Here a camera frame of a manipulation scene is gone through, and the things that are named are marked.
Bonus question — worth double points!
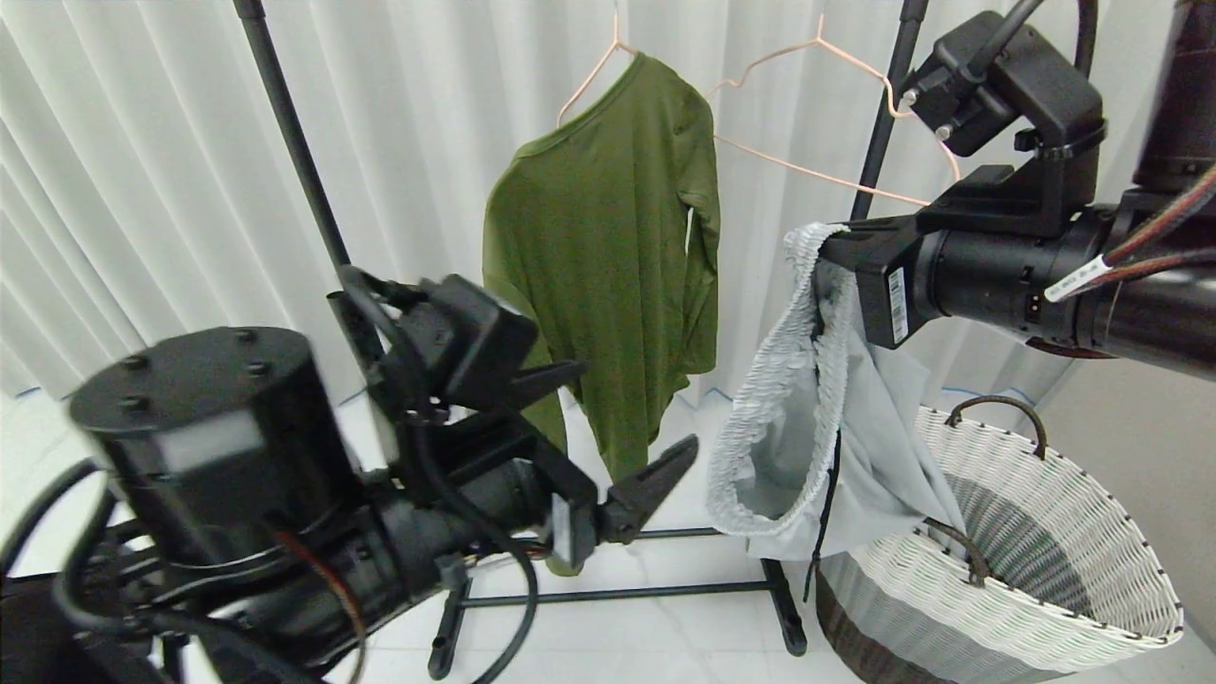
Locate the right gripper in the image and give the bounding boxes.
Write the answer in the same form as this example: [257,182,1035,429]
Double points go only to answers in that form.
[820,213,1100,352]

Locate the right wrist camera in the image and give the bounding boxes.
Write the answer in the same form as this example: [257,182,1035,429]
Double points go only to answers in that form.
[897,9,1109,239]

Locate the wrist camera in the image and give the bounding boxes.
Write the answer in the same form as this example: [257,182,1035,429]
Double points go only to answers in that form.
[897,9,1109,239]
[366,274,541,457]

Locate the white laundry basket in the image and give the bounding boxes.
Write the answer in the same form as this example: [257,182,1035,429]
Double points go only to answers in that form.
[814,394,1187,684]

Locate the pale grey shorts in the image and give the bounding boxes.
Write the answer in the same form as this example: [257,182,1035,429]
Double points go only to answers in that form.
[704,220,971,605]

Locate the white curtain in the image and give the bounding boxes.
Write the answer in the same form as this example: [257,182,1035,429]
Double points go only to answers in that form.
[0,0,1184,452]

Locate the green long-sleeved shirt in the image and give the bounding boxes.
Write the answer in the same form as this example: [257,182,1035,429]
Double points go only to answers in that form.
[481,51,722,578]

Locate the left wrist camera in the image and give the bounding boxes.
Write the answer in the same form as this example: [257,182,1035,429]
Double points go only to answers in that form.
[366,274,541,457]

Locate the pink clothes hanger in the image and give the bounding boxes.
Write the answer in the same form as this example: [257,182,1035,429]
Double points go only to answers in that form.
[702,12,962,208]
[555,0,639,130]

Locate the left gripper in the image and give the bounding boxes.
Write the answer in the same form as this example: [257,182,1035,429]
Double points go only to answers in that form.
[374,358,700,581]

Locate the black clothes rack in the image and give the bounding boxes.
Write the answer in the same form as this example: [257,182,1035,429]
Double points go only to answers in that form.
[232,0,934,681]

